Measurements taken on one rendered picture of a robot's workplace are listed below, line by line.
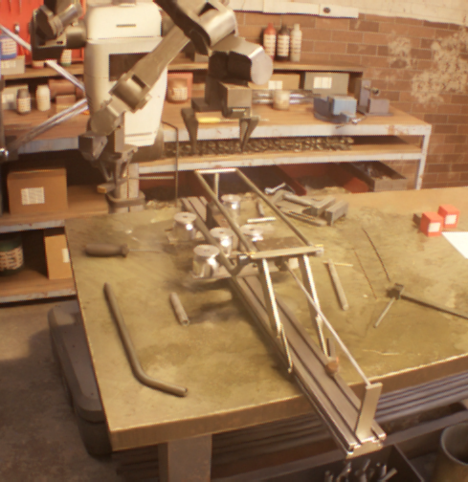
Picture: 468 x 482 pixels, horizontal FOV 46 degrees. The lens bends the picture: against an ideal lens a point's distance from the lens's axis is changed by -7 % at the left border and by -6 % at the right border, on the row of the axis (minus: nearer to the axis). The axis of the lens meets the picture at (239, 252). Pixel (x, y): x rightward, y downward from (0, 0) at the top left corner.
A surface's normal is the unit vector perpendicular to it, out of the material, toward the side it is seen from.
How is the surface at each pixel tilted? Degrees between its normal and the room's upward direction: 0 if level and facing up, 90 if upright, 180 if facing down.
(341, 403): 0
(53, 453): 0
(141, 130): 90
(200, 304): 0
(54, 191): 90
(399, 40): 90
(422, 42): 90
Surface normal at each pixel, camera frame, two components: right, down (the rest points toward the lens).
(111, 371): 0.06, -0.89
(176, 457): 0.33, 0.45
